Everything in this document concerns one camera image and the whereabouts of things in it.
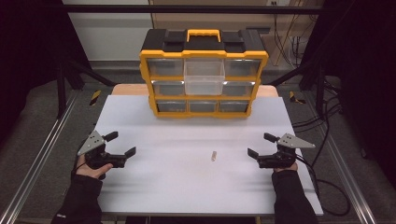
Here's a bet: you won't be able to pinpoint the black curtain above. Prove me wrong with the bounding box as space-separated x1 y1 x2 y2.
300 0 396 181
0 0 92 144

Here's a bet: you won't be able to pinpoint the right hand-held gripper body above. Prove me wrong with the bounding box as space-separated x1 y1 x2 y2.
256 133 317 170

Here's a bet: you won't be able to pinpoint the aluminium frame rail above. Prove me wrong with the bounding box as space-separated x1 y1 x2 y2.
323 133 378 224
0 91 80 224

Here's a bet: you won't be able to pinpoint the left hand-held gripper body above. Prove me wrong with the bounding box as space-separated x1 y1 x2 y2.
77 130 128 171

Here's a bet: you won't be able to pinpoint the yellow black organizer cabinet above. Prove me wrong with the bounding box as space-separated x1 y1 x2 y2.
138 28 270 119

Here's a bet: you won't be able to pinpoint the hanging wall cables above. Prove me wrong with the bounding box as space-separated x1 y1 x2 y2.
271 1 307 68

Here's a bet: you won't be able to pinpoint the black crossbar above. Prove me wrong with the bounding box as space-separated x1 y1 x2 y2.
61 4 325 15

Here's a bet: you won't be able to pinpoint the black metal stand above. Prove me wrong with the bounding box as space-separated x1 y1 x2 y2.
55 57 118 119
266 60 327 118

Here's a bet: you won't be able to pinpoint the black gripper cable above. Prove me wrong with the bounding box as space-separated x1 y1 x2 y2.
294 154 352 217

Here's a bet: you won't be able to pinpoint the white table cover sheet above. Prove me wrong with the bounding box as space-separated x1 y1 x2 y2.
93 94 325 217

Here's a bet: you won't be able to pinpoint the person's left hand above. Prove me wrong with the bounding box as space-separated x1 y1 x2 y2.
75 154 114 180

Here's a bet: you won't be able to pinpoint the person's right hand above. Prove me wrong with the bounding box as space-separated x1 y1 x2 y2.
273 161 299 174

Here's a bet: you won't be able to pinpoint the black floor cables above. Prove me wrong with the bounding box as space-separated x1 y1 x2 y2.
290 77 345 169

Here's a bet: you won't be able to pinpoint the yellow black hazard tape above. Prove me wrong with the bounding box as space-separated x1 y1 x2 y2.
289 91 307 105
89 90 103 106

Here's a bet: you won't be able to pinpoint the clear plastic drawer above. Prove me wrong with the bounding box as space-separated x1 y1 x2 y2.
183 58 226 96

